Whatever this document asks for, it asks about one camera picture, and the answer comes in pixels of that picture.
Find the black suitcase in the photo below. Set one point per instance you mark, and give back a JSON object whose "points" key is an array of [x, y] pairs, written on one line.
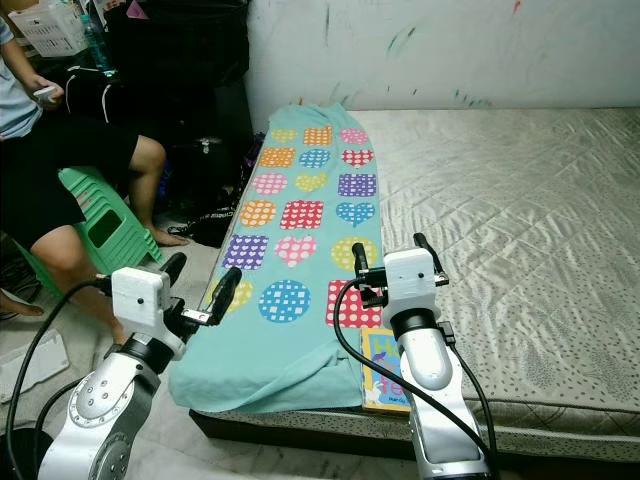
{"points": [[190, 50]]}

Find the teal blanket with dotted shapes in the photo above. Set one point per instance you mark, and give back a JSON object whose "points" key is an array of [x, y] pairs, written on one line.
{"points": [[300, 200]]}

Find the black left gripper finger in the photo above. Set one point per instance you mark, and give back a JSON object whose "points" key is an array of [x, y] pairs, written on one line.
{"points": [[226, 290], [173, 266]]}

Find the adult in black shorts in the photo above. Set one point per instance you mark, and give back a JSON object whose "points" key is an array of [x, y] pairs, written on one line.
{"points": [[50, 170]]}

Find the green plastic stool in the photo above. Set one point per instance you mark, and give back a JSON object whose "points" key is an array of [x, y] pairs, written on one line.
{"points": [[95, 195]]}

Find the white laundry basket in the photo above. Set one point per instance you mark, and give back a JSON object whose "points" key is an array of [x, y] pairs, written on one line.
{"points": [[48, 30]]}

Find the black backpack white stripes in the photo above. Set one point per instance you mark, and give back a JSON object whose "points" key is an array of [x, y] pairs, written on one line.
{"points": [[100, 95]]}

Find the adult's left hand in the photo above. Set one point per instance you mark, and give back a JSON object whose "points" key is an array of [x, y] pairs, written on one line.
{"points": [[44, 100]]}

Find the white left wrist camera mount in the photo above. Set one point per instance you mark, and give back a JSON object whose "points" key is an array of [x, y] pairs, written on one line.
{"points": [[138, 295]]}

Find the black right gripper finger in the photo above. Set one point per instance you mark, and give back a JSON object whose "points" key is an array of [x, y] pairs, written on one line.
{"points": [[428, 246], [360, 262]]}

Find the grey patterned quilted mattress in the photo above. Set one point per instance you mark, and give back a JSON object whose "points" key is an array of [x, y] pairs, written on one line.
{"points": [[510, 200]]}

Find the white flat tray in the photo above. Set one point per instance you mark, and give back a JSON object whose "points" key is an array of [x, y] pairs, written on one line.
{"points": [[40, 370]]}

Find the dark tufted bed frame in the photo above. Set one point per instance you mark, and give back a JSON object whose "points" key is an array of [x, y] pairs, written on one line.
{"points": [[310, 432]]}

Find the teal water bottle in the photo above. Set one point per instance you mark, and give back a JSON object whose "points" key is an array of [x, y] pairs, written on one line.
{"points": [[95, 42]]}

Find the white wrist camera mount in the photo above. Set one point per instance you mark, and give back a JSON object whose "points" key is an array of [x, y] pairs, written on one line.
{"points": [[138, 295], [410, 278]]}

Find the black duffel bag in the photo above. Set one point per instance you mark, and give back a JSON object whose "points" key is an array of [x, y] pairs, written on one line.
{"points": [[210, 190]]}

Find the white handheld controller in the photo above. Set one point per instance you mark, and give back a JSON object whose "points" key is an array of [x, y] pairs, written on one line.
{"points": [[48, 94]]}

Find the yellow-edged children's board book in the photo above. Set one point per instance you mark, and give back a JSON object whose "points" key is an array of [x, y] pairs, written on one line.
{"points": [[378, 380]]}

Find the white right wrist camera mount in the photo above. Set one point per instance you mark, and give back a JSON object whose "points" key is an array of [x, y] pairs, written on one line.
{"points": [[410, 278]]}

